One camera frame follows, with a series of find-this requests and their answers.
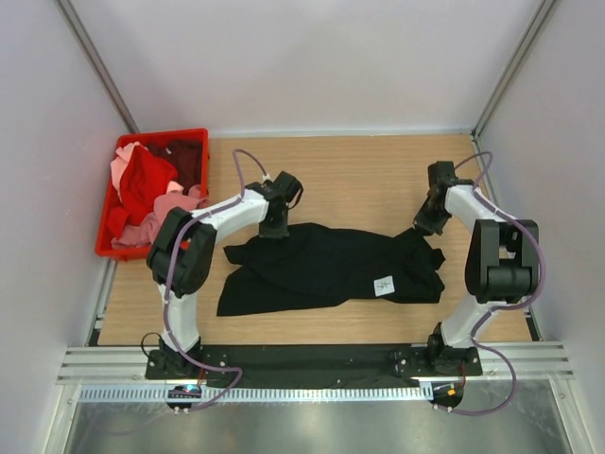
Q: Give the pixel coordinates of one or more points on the right aluminium corner post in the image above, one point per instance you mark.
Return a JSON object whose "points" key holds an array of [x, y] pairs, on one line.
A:
{"points": [[521, 52]]}

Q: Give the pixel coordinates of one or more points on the slotted cable duct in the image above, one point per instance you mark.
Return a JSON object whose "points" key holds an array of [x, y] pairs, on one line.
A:
{"points": [[174, 394]]}

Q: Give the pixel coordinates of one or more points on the aluminium corner post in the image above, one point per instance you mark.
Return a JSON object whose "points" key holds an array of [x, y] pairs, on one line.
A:
{"points": [[87, 46], [521, 52]]}

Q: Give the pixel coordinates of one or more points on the red t shirt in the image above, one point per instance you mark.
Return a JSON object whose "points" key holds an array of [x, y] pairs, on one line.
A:
{"points": [[137, 179]]}

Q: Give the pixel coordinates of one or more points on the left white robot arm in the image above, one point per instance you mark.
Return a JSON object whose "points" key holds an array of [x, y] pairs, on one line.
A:
{"points": [[180, 259]]}

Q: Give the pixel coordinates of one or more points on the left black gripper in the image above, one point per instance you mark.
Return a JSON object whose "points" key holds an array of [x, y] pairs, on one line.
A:
{"points": [[275, 233]]}

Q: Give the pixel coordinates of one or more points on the aluminium frame rail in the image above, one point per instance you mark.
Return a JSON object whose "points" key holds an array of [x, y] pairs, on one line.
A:
{"points": [[105, 365]]}

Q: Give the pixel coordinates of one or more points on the pink t shirt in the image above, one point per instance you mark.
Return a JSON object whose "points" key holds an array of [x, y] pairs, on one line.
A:
{"points": [[144, 234]]}

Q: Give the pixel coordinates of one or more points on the black t shirt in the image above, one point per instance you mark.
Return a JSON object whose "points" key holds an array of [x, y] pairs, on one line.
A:
{"points": [[317, 266]]}

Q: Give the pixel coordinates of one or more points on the dark maroon t shirt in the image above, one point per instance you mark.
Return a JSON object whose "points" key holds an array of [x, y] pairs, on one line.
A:
{"points": [[185, 155]]}

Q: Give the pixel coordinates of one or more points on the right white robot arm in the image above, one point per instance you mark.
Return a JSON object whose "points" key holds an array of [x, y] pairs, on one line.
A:
{"points": [[502, 267]]}

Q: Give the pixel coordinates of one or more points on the left aluminium corner post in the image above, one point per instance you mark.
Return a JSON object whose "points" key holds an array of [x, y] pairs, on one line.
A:
{"points": [[87, 46]]}

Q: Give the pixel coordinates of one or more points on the red plastic bin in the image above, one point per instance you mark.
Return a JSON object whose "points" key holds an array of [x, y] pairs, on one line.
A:
{"points": [[103, 246]]}

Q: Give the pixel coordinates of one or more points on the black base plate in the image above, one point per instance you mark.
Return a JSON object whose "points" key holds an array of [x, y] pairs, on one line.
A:
{"points": [[339, 366]]}

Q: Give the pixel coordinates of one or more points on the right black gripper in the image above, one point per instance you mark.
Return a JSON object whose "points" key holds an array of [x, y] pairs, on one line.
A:
{"points": [[429, 227]]}

